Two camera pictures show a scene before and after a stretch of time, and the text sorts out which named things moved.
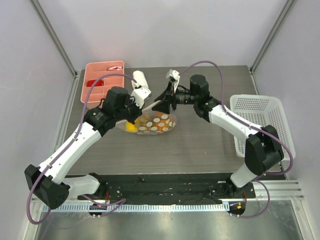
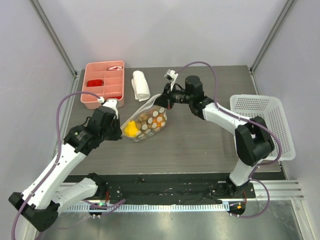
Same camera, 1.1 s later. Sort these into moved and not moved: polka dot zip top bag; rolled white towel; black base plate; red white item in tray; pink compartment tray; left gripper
Moved: polka dot zip top bag; left gripper
Not moved: black base plate; red white item in tray; pink compartment tray; rolled white towel
